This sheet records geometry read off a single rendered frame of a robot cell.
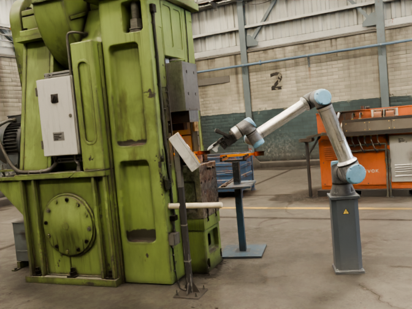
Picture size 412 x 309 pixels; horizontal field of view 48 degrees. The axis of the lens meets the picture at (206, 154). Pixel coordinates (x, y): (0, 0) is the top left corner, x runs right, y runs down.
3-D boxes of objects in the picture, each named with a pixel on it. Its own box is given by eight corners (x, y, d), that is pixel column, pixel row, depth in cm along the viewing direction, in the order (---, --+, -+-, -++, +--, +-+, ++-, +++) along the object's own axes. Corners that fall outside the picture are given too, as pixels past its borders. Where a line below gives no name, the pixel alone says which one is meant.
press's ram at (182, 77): (203, 110, 415) (200, 64, 413) (186, 110, 379) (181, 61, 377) (162, 114, 431) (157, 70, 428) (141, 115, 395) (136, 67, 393)
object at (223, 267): (244, 259, 420) (244, 258, 420) (223, 282, 366) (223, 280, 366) (204, 259, 434) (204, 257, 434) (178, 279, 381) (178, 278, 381)
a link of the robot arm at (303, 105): (312, 88, 359) (240, 135, 352) (319, 87, 347) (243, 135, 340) (320, 101, 361) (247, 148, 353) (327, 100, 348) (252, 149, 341)
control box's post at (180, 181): (194, 292, 349) (181, 148, 342) (192, 294, 345) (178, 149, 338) (189, 292, 350) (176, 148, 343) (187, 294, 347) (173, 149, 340)
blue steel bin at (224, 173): (256, 189, 833) (252, 149, 828) (243, 197, 759) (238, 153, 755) (195, 191, 879) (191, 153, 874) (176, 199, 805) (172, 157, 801)
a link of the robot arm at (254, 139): (262, 141, 342) (253, 127, 340) (267, 142, 331) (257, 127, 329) (252, 149, 341) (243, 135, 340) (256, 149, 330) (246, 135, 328)
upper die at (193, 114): (199, 121, 403) (198, 110, 403) (189, 122, 385) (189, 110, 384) (156, 125, 419) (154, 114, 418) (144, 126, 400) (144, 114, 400)
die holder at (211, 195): (219, 209, 420) (215, 160, 417) (203, 219, 384) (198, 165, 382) (164, 210, 440) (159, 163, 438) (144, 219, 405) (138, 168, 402)
